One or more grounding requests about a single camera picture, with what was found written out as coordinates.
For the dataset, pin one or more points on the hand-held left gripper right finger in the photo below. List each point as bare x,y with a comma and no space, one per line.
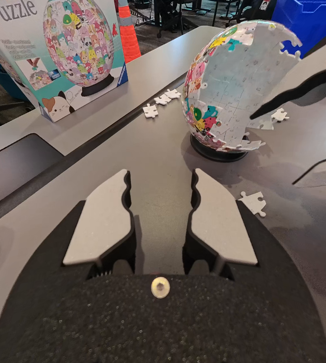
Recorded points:
222,227

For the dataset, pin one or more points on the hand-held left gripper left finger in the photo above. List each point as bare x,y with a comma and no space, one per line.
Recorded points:
97,227

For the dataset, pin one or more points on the white puzzle piece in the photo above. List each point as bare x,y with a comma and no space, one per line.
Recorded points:
150,110
279,115
173,93
252,202
163,100

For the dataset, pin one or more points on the black ball stand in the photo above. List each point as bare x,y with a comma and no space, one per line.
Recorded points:
217,154

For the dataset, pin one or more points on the colourful puzzle ball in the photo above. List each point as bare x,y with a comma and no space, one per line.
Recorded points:
236,85

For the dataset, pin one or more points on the teal puzzle box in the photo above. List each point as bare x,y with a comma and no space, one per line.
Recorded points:
55,51

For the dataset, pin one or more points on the blue plastic bin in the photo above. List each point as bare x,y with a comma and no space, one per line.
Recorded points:
310,20

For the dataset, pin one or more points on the orange plastic object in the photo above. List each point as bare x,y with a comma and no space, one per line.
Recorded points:
129,34

